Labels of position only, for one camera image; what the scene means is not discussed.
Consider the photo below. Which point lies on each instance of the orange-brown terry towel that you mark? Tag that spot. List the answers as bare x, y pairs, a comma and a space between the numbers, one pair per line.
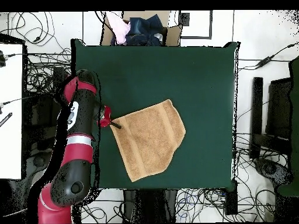
149, 140

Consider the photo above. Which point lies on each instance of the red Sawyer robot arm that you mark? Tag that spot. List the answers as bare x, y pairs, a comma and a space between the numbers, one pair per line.
79, 149

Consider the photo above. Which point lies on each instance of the black equipment stand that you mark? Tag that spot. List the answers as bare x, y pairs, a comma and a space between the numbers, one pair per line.
39, 121
279, 109

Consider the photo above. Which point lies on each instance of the pink garment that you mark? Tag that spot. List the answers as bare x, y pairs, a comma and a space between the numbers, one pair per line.
120, 30

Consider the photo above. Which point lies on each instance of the dark green table cloth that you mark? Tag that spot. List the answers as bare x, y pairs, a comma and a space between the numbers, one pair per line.
198, 93

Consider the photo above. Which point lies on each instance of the dark blue jeans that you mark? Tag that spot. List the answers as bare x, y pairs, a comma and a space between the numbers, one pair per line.
144, 30

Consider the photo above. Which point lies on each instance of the white desk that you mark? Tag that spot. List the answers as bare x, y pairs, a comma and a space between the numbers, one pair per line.
10, 116

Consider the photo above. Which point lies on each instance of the brown cardboard box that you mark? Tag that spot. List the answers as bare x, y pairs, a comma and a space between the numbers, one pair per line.
172, 35

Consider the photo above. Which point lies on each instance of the black power box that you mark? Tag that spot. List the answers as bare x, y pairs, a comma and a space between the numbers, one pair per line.
231, 198

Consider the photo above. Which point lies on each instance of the dark green fabric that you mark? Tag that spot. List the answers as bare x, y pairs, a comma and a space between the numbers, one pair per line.
295, 116

